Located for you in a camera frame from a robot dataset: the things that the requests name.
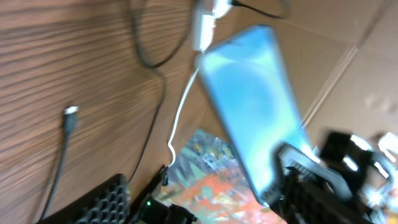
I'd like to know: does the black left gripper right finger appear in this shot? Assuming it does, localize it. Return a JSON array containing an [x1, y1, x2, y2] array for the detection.
[[261, 143, 371, 224]]

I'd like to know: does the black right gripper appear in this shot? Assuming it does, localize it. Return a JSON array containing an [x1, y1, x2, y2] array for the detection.
[[319, 131, 397, 197]]

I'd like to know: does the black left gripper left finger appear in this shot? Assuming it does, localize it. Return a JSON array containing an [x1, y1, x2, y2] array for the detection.
[[38, 174, 131, 224]]

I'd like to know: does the black USB charging cable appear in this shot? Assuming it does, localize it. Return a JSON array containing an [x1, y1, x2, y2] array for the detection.
[[39, 0, 292, 222]]

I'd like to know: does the Samsung Galaxy smartphone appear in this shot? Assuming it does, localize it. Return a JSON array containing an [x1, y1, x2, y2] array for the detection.
[[195, 24, 313, 207]]

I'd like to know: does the white charger plug adapter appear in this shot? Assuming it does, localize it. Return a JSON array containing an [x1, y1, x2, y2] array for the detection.
[[212, 0, 233, 19]]

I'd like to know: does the white power strip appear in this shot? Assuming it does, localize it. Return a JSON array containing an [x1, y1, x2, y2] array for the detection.
[[192, 0, 216, 52]]

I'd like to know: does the white power strip cord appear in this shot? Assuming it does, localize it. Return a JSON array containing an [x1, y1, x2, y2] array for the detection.
[[167, 67, 200, 168]]

